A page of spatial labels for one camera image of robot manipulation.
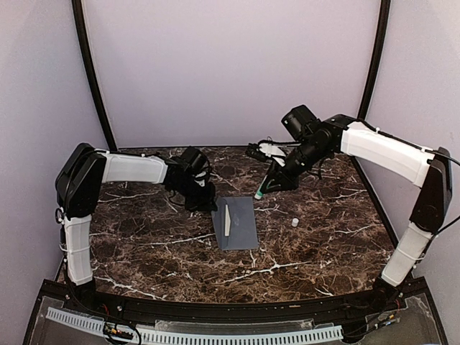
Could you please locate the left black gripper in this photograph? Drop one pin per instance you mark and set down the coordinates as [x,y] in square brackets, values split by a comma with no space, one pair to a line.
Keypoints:
[207,203]

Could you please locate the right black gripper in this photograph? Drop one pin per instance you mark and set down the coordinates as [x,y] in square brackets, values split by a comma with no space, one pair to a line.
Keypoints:
[287,182]

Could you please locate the white green glue stick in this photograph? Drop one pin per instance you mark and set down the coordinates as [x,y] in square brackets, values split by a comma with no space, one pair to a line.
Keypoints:
[263,188]

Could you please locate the beige lined letter paper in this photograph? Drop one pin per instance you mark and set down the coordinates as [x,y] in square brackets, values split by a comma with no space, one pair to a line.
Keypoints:
[227,221]

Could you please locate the grey blue envelope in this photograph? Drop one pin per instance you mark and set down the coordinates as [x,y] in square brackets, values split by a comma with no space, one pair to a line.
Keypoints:
[243,234]

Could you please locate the small white glue cap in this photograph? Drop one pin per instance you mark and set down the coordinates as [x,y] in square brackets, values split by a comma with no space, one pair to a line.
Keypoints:
[295,222]

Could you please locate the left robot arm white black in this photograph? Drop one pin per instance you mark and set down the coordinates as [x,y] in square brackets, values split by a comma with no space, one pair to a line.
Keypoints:
[89,170]

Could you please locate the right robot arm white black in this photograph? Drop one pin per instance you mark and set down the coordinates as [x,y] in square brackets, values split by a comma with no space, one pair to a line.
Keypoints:
[315,140]

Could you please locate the clear acrylic front plate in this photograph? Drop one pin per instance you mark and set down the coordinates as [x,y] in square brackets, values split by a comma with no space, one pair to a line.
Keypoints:
[234,328]

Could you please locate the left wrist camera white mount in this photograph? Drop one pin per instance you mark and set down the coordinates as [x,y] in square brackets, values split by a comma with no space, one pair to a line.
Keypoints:
[202,178]

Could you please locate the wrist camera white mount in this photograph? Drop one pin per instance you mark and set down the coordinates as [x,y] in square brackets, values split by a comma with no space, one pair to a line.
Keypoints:
[202,178]
[266,151]

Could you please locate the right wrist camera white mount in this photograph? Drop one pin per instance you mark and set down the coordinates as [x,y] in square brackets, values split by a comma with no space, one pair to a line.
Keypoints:
[266,151]

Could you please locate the black curved front rail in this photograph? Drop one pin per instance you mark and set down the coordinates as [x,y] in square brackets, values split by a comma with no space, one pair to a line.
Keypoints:
[342,308]

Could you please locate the white slotted cable duct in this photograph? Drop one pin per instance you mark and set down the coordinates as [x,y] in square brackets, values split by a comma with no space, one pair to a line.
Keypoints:
[147,335]

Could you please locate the right black frame post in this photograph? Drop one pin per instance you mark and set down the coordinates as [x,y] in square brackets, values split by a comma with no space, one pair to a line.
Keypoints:
[374,65]

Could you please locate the black frame post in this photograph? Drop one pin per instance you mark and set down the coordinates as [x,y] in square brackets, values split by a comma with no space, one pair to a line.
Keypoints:
[374,65]
[89,67]

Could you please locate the left black frame post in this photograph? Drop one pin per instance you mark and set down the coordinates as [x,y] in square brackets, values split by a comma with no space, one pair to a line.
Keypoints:
[89,67]

